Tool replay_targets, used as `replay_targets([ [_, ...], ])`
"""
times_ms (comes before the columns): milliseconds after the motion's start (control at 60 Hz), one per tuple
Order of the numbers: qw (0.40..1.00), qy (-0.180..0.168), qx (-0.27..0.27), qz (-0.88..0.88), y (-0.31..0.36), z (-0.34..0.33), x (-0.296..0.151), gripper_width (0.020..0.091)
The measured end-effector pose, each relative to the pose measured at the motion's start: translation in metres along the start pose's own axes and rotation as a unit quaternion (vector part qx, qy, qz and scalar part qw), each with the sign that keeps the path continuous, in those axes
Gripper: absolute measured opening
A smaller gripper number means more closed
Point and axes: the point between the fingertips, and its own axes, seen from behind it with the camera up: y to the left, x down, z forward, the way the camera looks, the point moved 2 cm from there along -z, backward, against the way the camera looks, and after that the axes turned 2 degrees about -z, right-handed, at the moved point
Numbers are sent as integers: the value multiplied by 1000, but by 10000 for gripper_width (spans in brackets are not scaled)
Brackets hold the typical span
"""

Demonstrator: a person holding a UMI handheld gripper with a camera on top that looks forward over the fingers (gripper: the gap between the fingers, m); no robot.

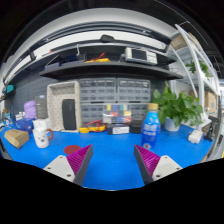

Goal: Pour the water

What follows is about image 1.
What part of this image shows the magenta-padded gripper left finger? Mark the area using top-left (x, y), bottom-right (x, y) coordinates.
top-left (43, 144), bottom-right (94, 187)

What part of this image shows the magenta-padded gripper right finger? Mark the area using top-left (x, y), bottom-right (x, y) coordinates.
top-left (133, 144), bottom-right (183, 185)

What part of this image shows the blue drink bottle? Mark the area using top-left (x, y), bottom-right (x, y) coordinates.
top-left (141, 102), bottom-right (161, 150)

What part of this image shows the flat round red coaster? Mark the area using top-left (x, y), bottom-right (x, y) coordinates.
top-left (63, 144), bottom-right (82, 156)

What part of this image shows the white power adapter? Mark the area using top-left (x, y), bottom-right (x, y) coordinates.
top-left (187, 129), bottom-right (204, 145)

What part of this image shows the flat black case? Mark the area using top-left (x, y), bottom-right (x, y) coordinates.
top-left (129, 119), bottom-right (145, 135)

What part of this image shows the yellow multimeter with red leads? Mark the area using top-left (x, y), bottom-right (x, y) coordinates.
top-left (78, 119), bottom-right (108, 134)

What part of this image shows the brown cardboard box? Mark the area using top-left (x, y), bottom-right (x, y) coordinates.
top-left (3, 128), bottom-right (30, 150)

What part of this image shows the blue box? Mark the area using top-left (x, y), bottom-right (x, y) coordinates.
top-left (15, 118), bottom-right (34, 135)

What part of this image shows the black box with white label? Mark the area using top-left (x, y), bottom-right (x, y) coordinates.
top-left (106, 123), bottom-right (131, 136)

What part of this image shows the grey small-parts drawer cabinet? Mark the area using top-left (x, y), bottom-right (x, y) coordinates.
top-left (116, 77), bottom-right (151, 103)
top-left (79, 77), bottom-right (117, 103)
top-left (129, 102), bottom-right (150, 122)
top-left (80, 102), bottom-right (105, 127)

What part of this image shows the white perforated tray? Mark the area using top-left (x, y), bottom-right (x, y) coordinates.
top-left (46, 80), bottom-right (82, 133)

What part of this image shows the green potted plant, white pot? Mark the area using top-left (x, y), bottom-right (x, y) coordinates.
top-left (152, 81), bottom-right (204, 133)

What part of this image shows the black clamp stand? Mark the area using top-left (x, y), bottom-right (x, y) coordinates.
top-left (203, 115), bottom-right (221, 142)

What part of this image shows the dark grey upright box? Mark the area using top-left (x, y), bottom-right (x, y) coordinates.
top-left (35, 95), bottom-right (49, 120)

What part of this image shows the white metal shelf unit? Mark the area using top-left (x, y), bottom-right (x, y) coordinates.
top-left (168, 23), bottom-right (221, 111)

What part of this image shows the black workbench shelf unit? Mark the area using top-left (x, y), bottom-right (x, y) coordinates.
top-left (2, 31), bottom-right (184, 86)

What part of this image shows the white mug with brown handle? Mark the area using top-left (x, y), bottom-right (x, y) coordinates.
top-left (32, 127), bottom-right (54, 149)

